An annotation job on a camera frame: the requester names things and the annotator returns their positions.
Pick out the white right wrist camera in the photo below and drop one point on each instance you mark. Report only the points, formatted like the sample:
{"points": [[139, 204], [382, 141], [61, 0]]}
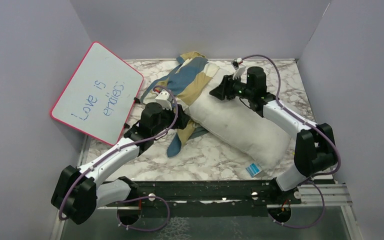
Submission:
{"points": [[237, 64]]}

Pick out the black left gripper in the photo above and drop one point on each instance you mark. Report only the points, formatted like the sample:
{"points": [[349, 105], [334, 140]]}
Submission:
{"points": [[182, 120]]}

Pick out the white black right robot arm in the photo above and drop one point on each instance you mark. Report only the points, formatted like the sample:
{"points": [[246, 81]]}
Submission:
{"points": [[315, 148]]}

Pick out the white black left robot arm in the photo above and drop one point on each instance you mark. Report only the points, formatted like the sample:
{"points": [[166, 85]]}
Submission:
{"points": [[80, 190]]}

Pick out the white pillow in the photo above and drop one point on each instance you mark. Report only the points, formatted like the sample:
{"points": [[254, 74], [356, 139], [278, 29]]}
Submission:
{"points": [[261, 141]]}

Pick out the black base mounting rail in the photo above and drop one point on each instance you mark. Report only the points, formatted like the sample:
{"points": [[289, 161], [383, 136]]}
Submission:
{"points": [[195, 199]]}

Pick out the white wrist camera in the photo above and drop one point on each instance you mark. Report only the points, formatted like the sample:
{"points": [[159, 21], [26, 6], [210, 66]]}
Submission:
{"points": [[237, 64], [164, 99]]}

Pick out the blue white pillow tag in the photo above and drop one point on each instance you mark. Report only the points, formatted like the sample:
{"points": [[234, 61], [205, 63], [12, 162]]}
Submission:
{"points": [[253, 169]]}

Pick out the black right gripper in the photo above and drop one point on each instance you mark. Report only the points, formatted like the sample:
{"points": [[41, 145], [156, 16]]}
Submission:
{"points": [[225, 88]]}

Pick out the pink framed whiteboard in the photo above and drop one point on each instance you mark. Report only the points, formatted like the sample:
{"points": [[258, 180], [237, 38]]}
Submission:
{"points": [[99, 96]]}

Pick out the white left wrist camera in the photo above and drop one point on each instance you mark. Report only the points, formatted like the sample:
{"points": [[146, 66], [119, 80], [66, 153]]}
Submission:
{"points": [[164, 99]]}

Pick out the blue beige checked pillowcase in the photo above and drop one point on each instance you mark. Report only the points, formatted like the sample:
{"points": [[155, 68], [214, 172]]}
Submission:
{"points": [[186, 81]]}

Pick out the black whiteboard clip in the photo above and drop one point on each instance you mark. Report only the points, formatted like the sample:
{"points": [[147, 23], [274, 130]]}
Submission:
{"points": [[137, 100]]}

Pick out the aluminium frame rail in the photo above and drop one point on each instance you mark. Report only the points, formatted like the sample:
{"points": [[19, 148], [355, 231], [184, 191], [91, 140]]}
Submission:
{"points": [[325, 213]]}

